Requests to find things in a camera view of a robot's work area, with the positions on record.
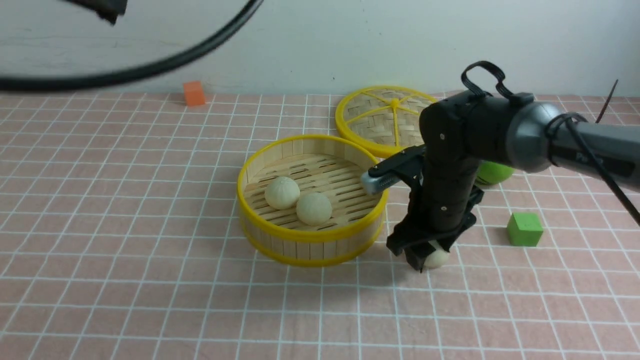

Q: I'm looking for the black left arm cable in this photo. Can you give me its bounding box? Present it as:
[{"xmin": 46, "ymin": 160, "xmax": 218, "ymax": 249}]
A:
[{"xmin": 0, "ymin": 0, "xmax": 265, "ymax": 93}]

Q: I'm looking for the orange cube block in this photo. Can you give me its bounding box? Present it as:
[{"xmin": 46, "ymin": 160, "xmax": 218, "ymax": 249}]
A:
[{"xmin": 182, "ymin": 80, "xmax": 207, "ymax": 107}]

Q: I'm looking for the bamboo steamer lid yellow rim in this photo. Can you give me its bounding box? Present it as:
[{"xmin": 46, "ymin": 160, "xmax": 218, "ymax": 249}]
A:
[{"xmin": 334, "ymin": 85, "xmax": 438, "ymax": 158}]

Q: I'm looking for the pink checkered tablecloth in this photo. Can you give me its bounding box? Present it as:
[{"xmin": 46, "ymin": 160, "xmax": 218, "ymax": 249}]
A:
[{"xmin": 0, "ymin": 92, "xmax": 640, "ymax": 360}]

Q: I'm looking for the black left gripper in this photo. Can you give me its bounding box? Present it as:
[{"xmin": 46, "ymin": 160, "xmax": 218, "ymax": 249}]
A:
[{"xmin": 65, "ymin": 0, "xmax": 128, "ymax": 26}]

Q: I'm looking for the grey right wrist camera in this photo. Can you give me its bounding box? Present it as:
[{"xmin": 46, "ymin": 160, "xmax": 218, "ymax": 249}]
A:
[{"xmin": 359, "ymin": 145, "xmax": 426, "ymax": 195}]

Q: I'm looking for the bamboo steamer tray yellow rim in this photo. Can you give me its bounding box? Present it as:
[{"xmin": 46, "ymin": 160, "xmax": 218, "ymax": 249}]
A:
[{"xmin": 237, "ymin": 134, "xmax": 387, "ymax": 267}]

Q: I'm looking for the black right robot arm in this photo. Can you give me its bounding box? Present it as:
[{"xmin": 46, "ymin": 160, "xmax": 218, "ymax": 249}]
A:
[{"xmin": 386, "ymin": 91, "xmax": 640, "ymax": 272}]

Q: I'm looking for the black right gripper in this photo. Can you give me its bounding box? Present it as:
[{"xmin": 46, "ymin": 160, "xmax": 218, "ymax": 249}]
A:
[{"xmin": 386, "ymin": 165, "xmax": 483, "ymax": 273}]

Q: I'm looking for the white bun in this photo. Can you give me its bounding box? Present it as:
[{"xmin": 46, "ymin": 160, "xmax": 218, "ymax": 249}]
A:
[
  {"xmin": 263, "ymin": 177, "xmax": 301, "ymax": 210},
  {"xmin": 295, "ymin": 192, "xmax": 333, "ymax": 226},
  {"xmin": 424, "ymin": 240, "xmax": 450, "ymax": 270}
]

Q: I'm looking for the green cube block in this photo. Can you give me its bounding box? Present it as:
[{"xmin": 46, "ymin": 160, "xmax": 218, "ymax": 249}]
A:
[{"xmin": 506, "ymin": 212, "xmax": 544, "ymax": 248}]

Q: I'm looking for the green toy watermelon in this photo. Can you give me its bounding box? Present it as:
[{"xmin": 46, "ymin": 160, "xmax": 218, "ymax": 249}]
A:
[{"xmin": 475, "ymin": 161, "xmax": 515, "ymax": 186}]

